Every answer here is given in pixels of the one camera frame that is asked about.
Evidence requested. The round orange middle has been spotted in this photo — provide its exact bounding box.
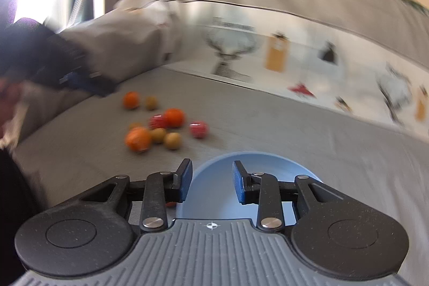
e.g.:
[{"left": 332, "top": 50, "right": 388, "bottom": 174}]
[{"left": 164, "top": 108, "right": 186, "bottom": 128}]

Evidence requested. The green olive fruit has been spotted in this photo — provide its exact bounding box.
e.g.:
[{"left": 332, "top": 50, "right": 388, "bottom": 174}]
[
  {"left": 164, "top": 132, "right": 182, "bottom": 150},
  {"left": 150, "top": 128, "right": 167, "bottom": 144}
]

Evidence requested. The green olive fruit left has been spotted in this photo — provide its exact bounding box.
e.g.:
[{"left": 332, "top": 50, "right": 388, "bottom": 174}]
[{"left": 150, "top": 128, "right": 167, "bottom": 144}]

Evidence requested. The red lychee left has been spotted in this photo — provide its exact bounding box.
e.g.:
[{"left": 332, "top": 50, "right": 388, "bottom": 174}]
[{"left": 148, "top": 114, "right": 168, "bottom": 130}]

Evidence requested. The light blue round plate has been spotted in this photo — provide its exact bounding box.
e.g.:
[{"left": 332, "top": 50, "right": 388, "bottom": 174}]
[{"left": 176, "top": 152, "right": 318, "bottom": 224}]

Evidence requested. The large orange tangerine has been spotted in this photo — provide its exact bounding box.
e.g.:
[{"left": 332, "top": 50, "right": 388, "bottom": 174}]
[{"left": 125, "top": 127, "right": 152, "bottom": 153}]

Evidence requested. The grey printed sofa cover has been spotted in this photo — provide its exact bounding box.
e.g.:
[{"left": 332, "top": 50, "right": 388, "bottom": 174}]
[{"left": 9, "top": 0, "right": 429, "bottom": 260}]

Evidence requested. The red lychee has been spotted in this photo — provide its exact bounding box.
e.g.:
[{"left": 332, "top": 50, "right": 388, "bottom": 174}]
[
  {"left": 148, "top": 114, "right": 168, "bottom": 130},
  {"left": 189, "top": 121, "right": 209, "bottom": 139}
]

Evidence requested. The small orange far left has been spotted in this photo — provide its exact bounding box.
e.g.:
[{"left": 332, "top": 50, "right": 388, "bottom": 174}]
[{"left": 122, "top": 91, "right": 140, "bottom": 110}]

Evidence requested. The green olive fruit right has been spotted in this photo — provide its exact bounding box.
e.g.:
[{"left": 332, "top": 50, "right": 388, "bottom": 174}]
[{"left": 164, "top": 132, "right": 182, "bottom": 150}]

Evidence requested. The red lychee right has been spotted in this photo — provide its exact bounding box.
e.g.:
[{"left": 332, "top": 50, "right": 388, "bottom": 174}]
[{"left": 189, "top": 121, "right": 209, "bottom": 139}]

